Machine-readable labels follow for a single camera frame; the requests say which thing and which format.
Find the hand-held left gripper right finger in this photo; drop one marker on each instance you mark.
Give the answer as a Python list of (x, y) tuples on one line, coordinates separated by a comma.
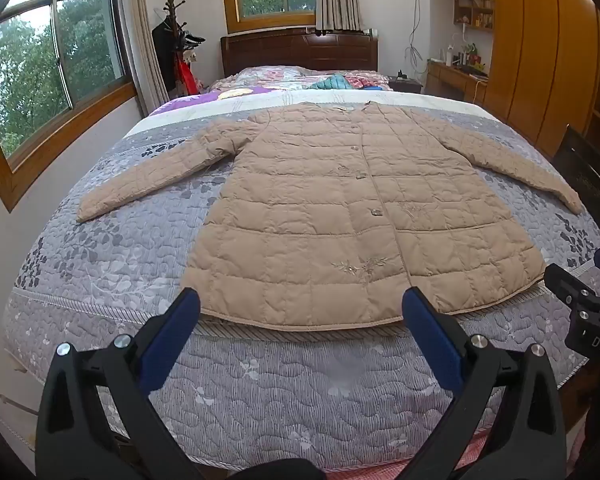
[(430, 330)]

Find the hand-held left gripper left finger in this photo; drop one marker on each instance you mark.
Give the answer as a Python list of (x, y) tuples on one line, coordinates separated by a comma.
[(170, 340)]

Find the beige quilted coat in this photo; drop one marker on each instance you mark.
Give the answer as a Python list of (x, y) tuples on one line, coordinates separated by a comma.
[(305, 210)]

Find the dark chair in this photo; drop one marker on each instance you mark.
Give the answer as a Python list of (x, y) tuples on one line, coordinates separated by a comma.
[(585, 175)]

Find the bed with grey quilt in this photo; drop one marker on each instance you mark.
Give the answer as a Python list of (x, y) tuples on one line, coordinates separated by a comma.
[(280, 385)]

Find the wooden wardrobe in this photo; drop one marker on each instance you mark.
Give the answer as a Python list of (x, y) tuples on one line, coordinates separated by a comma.
[(540, 50)]

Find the wooden desk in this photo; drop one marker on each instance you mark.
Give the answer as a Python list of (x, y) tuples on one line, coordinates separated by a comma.
[(445, 80)]

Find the purple printed sheet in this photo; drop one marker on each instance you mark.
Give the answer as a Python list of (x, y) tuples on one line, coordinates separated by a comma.
[(205, 97)]

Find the dark nightstand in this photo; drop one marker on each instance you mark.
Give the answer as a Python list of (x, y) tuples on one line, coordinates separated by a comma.
[(405, 85)]

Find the red cloth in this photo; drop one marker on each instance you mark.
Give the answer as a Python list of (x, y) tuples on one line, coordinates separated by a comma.
[(186, 77)]

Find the teal cloth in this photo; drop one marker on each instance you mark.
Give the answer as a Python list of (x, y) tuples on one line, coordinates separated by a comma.
[(332, 82)]

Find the wooden coat rack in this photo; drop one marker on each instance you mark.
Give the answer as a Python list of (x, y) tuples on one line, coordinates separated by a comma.
[(169, 45)]

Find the large wooden-framed window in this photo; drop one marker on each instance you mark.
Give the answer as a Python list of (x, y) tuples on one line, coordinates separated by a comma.
[(30, 75)]

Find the plain beige curtain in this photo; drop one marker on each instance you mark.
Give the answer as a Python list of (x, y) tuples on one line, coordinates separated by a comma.
[(142, 35)]

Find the dark wooden headboard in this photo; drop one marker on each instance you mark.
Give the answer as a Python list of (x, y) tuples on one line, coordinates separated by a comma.
[(300, 50)]

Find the wooden wall shelf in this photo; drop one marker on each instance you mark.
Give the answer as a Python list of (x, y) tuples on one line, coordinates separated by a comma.
[(472, 10)]

